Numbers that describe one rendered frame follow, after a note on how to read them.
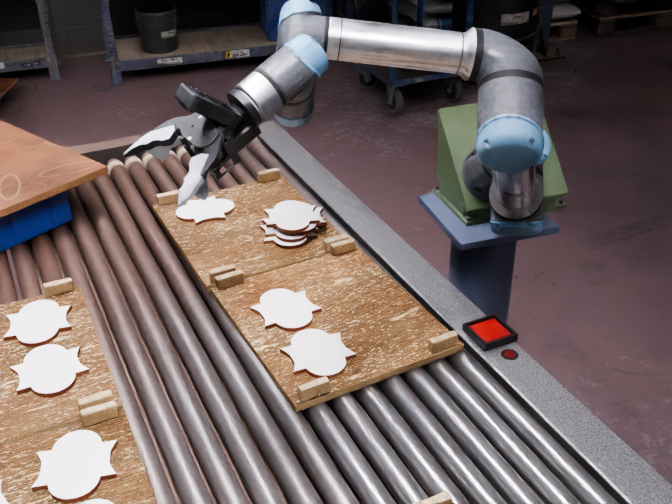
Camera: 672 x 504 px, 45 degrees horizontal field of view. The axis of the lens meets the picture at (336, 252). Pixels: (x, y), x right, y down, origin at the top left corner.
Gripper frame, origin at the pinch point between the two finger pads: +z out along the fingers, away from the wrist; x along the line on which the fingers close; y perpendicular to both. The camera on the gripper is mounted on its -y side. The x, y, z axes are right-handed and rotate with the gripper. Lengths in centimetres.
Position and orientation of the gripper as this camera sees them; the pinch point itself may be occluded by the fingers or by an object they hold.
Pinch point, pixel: (147, 178)
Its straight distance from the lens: 128.7
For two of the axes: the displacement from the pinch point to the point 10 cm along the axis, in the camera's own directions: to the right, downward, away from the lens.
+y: 2.0, 5.0, 8.5
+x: -6.7, -5.6, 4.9
